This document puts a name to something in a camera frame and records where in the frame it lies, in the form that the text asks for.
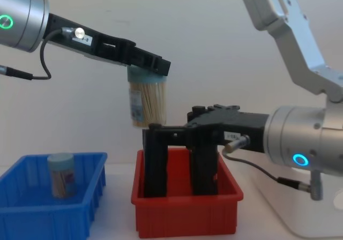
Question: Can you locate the red plastic bin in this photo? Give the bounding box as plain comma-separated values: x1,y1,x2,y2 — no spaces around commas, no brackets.
130,147,244,239

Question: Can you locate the thin dark right wrist cable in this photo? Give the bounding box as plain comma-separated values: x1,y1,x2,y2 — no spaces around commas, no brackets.
221,134,324,201

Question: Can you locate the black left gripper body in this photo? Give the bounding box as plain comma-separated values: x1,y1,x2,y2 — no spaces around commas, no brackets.
42,13,138,68

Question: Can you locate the blue plastic bin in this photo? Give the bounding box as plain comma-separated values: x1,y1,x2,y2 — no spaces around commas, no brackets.
0,152,108,240

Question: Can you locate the white rounded base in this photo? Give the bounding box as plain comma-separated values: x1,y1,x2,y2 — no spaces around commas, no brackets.
221,154,343,240

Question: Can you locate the clear toothpick jar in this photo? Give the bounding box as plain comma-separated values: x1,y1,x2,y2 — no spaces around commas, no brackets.
47,153,77,199
126,64,169,129

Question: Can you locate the thin dark wrist cable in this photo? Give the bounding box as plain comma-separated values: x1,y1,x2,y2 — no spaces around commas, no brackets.
221,134,324,201
0,27,85,81

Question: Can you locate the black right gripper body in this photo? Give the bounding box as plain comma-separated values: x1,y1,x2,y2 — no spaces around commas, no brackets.
187,104,270,154

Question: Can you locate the thin dark left wrist cable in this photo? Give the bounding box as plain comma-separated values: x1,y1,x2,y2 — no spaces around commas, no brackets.
0,27,85,81

